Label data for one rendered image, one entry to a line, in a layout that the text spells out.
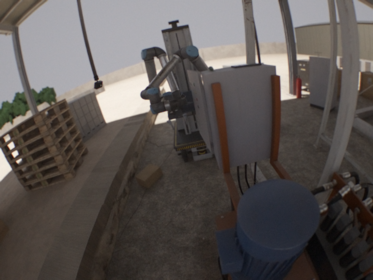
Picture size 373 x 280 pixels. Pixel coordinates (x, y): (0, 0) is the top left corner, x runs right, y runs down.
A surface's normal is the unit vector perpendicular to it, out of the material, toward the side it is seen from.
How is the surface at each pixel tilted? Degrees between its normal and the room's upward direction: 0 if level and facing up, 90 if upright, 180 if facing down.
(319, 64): 90
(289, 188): 0
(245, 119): 90
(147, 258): 0
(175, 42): 90
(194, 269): 0
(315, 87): 90
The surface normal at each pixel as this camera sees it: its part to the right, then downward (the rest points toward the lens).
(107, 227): 0.36, -0.82
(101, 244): 0.78, -0.58
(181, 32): 0.05, 0.46
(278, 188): -0.21, -0.86
